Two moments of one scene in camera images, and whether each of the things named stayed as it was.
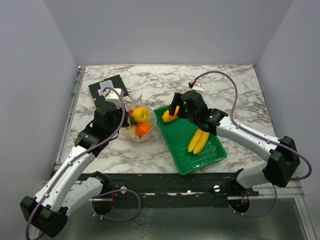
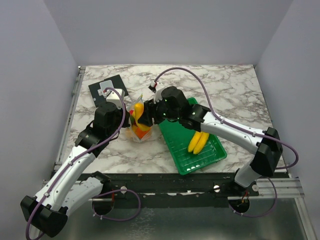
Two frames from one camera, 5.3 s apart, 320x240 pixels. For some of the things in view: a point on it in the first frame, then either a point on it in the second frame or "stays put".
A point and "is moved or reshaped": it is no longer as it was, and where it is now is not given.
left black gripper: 125,122 stays put
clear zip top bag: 142,120 stays put
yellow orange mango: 166,117 is moved or reshaped
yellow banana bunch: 198,141 stays put
